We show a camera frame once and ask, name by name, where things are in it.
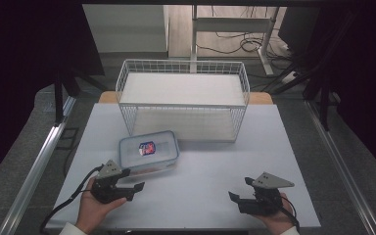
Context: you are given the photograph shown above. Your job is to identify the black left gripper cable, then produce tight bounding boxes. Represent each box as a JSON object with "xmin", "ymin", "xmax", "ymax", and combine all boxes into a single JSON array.
[{"xmin": 38, "ymin": 164, "xmax": 105, "ymax": 234}]

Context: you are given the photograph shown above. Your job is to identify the black floor cables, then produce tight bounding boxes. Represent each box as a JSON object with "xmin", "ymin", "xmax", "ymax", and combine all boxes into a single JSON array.
[{"xmin": 196, "ymin": 5, "xmax": 295, "ymax": 63}]

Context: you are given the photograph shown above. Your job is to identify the black curtain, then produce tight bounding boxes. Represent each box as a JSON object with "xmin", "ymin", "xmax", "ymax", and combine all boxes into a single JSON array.
[
  {"xmin": 303, "ymin": 0, "xmax": 376, "ymax": 184},
  {"xmin": 0, "ymin": 0, "xmax": 106, "ymax": 190}
]

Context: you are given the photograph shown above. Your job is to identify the small red blue packet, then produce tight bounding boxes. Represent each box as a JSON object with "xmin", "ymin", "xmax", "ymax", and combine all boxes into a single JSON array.
[{"xmin": 138, "ymin": 141, "xmax": 157, "ymax": 157}]

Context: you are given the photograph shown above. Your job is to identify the aluminium rail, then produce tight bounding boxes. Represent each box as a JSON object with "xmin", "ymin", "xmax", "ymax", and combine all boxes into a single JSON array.
[
  {"xmin": 305, "ymin": 100, "xmax": 376, "ymax": 235},
  {"xmin": 0, "ymin": 96, "xmax": 76, "ymax": 235}
]

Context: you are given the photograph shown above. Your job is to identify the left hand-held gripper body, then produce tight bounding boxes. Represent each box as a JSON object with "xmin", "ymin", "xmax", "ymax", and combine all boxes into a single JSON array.
[{"xmin": 90, "ymin": 159, "xmax": 135, "ymax": 205}]

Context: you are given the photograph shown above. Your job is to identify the clear plastic container blue lid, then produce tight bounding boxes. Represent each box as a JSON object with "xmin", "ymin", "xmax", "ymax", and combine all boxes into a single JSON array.
[{"xmin": 118, "ymin": 130, "xmax": 181, "ymax": 173}]

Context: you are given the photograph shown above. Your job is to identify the person's right hand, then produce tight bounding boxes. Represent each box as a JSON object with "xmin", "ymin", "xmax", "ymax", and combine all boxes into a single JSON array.
[{"xmin": 257, "ymin": 191, "xmax": 297, "ymax": 235}]

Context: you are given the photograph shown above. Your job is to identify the person's left hand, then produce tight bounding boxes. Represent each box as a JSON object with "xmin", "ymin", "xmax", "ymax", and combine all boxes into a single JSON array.
[{"xmin": 74, "ymin": 176, "xmax": 128, "ymax": 235}]

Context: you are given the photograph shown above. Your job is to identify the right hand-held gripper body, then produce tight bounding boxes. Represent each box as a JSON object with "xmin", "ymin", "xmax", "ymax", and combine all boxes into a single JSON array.
[{"xmin": 238, "ymin": 171, "xmax": 296, "ymax": 216}]

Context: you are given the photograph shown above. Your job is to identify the white power strip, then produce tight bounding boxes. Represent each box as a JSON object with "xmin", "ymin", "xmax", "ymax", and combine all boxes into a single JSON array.
[{"xmin": 279, "ymin": 70, "xmax": 299, "ymax": 85}]

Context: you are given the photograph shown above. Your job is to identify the black metal stand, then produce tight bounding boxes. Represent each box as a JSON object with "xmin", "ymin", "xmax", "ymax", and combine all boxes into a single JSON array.
[
  {"xmin": 54, "ymin": 70, "xmax": 81, "ymax": 128},
  {"xmin": 263, "ymin": 13, "xmax": 356, "ymax": 131}
]

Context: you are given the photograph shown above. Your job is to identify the white wire basket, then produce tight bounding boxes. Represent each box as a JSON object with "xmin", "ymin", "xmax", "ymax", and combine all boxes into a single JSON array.
[{"xmin": 115, "ymin": 59, "xmax": 251, "ymax": 143}]

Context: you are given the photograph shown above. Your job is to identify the white cabinet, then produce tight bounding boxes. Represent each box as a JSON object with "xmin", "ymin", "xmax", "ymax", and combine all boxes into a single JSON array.
[{"xmin": 82, "ymin": 4, "xmax": 170, "ymax": 54}]

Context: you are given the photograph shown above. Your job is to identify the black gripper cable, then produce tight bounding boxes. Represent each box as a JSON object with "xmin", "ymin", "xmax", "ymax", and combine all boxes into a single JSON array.
[
  {"xmin": 38, "ymin": 164, "xmax": 105, "ymax": 234},
  {"xmin": 280, "ymin": 195, "xmax": 301, "ymax": 229}
]

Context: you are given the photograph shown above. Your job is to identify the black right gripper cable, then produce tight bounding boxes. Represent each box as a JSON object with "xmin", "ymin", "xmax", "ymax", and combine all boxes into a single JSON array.
[{"xmin": 280, "ymin": 195, "xmax": 301, "ymax": 229}]

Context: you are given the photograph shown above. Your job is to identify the white metal desk frame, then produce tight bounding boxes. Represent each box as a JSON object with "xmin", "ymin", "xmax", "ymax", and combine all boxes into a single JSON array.
[{"xmin": 189, "ymin": 5, "xmax": 280, "ymax": 76}]

